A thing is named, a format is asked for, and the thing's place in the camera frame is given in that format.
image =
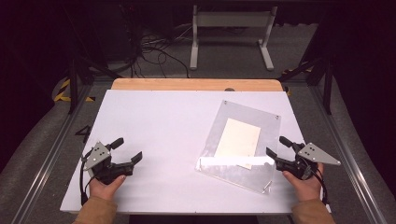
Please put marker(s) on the person's right hand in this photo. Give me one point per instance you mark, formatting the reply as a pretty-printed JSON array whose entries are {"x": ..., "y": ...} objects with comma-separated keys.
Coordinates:
[{"x": 306, "y": 189}]

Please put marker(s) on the person's left hand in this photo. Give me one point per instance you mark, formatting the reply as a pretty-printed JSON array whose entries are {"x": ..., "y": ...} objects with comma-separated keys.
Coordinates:
[{"x": 106, "y": 190}]

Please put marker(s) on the white board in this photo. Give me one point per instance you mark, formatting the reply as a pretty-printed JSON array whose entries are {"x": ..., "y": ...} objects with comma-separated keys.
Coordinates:
[{"x": 162, "y": 124}]

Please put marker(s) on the aluminium rail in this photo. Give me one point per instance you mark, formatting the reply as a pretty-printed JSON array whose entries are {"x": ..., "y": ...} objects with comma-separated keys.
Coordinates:
[
  {"x": 49, "y": 158},
  {"x": 348, "y": 161}
]

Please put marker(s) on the white metal stand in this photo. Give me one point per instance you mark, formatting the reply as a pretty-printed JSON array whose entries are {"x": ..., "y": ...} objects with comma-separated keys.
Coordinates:
[{"x": 230, "y": 19}]

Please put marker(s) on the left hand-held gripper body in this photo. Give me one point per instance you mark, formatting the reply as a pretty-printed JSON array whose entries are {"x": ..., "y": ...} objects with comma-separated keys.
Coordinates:
[{"x": 97, "y": 155}]

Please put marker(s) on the black metal stand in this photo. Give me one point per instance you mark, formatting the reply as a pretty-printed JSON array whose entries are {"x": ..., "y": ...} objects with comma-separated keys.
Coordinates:
[
  {"x": 327, "y": 90},
  {"x": 73, "y": 87}
]

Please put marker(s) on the clear acrylic photo frame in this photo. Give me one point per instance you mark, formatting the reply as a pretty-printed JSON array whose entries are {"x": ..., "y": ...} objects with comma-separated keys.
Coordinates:
[{"x": 224, "y": 118}]

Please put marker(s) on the wooden table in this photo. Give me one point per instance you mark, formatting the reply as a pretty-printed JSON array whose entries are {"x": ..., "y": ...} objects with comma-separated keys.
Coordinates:
[{"x": 186, "y": 84}]

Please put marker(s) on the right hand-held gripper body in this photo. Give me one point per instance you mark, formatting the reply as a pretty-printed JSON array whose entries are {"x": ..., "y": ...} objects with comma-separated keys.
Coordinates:
[{"x": 313, "y": 154}]

